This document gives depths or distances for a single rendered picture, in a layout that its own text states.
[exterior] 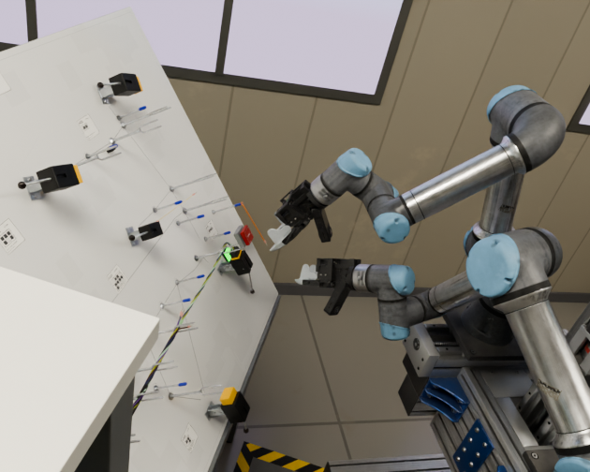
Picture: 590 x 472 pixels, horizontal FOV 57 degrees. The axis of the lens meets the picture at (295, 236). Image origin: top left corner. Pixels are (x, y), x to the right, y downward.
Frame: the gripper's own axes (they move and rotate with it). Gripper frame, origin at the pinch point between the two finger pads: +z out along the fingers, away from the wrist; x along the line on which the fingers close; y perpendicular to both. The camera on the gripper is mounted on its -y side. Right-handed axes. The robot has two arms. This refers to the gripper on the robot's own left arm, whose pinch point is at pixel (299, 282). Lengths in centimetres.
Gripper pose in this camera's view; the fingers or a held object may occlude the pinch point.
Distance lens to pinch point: 158.1
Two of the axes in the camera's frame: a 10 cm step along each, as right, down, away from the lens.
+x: -6.2, -0.8, -7.8
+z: -7.8, 0.1, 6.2
